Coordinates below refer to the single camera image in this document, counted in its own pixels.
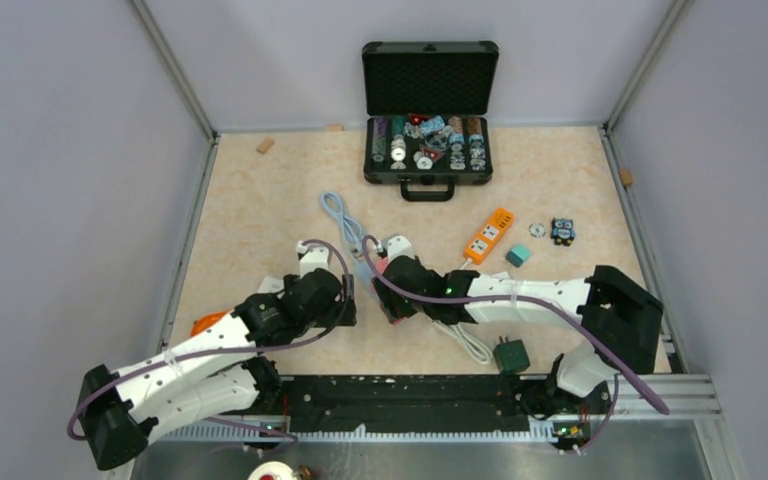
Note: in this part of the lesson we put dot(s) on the white cube socket tiger print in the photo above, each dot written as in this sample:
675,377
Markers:
271,285

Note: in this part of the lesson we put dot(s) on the dark green cube socket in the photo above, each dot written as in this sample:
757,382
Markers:
510,356

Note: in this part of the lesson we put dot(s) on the orange tape roll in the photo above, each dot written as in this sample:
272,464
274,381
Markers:
206,322

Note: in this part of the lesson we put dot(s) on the small white round disc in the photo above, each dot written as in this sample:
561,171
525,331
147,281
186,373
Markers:
537,230

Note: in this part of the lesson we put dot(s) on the blue owl figure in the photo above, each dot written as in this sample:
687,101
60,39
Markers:
562,231

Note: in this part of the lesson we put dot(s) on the red white emergency button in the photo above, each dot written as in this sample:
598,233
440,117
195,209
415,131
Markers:
277,470

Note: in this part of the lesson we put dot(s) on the wooden block right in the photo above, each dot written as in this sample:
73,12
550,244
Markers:
626,177

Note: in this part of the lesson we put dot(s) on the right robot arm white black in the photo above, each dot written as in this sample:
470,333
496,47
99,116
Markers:
619,321

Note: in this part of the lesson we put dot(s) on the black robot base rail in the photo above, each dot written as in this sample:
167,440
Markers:
424,404

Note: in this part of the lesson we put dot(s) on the orange power strip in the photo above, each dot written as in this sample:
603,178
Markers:
482,243

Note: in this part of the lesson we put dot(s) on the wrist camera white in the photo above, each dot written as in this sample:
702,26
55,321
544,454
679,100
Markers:
396,246
312,256

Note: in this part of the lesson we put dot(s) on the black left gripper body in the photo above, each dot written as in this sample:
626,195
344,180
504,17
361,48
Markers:
338,313

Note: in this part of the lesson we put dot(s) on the black open carrying case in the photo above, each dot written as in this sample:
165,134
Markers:
427,132

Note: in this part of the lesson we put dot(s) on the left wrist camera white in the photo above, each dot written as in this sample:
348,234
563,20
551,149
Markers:
312,256

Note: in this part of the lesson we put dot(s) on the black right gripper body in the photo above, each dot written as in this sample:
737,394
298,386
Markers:
400,306

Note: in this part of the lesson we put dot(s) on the wooden block left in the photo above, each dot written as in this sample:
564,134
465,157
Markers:
265,145

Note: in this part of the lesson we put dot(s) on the teal small cube adapter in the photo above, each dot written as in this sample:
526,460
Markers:
518,255

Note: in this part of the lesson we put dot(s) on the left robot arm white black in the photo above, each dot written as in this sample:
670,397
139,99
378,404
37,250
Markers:
121,412

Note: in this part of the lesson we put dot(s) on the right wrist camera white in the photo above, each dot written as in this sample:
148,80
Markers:
396,246

